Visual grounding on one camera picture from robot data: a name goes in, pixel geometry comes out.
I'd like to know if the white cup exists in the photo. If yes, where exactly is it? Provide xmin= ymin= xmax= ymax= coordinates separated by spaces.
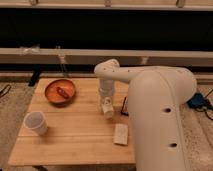
xmin=24 ymin=111 xmax=48 ymax=135

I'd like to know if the wooden table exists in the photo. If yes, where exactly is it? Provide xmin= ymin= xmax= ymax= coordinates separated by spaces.
xmin=8 ymin=78 xmax=134 ymax=166

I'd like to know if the dark red rectangular box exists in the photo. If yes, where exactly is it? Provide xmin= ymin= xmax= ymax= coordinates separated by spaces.
xmin=121 ymin=97 xmax=129 ymax=116

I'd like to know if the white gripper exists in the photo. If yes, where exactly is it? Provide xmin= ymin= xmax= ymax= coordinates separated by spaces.
xmin=99 ymin=88 xmax=113 ymax=108

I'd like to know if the small item in bowl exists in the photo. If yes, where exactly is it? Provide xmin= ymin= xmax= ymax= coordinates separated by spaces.
xmin=57 ymin=87 xmax=69 ymax=99

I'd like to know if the blue object on floor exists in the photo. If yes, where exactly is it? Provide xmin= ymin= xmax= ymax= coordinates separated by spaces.
xmin=187 ymin=93 xmax=206 ymax=108

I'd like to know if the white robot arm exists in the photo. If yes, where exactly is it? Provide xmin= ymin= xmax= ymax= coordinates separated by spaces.
xmin=94 ymin=59 xmax=197 ymax=171

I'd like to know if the orange ceramic bowl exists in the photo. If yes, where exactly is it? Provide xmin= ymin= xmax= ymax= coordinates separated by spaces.
xmin=44 ymin=79 xmax=76 ymax=105

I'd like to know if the white bottle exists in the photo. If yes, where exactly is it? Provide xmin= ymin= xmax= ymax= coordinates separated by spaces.
xmin=102 ymin=98 xmax=114 ymax=119

